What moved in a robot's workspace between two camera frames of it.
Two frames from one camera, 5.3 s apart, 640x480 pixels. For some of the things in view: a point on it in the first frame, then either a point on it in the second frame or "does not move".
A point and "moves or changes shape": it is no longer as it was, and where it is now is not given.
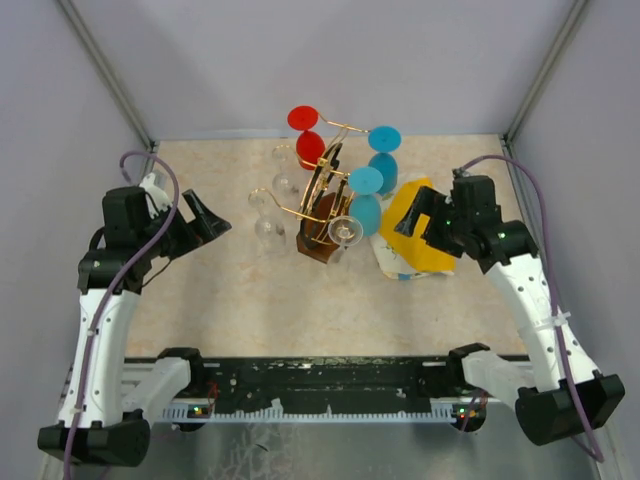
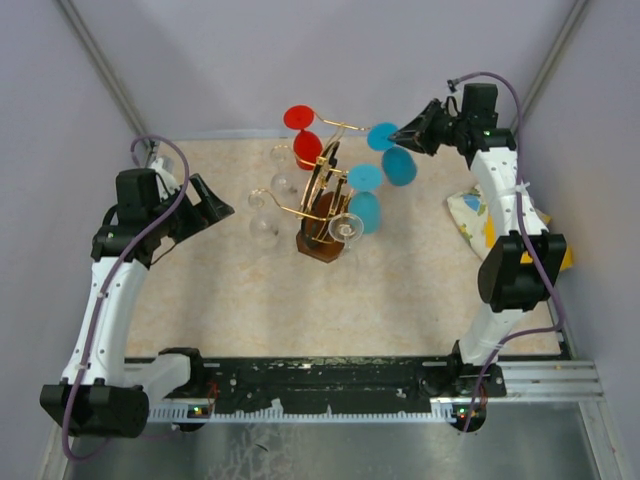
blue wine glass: (385, 139) moves or changes shape
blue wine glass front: (365, 207) does not move
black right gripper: (424, 203) → (415, 133)
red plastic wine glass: (309, 145) does not move
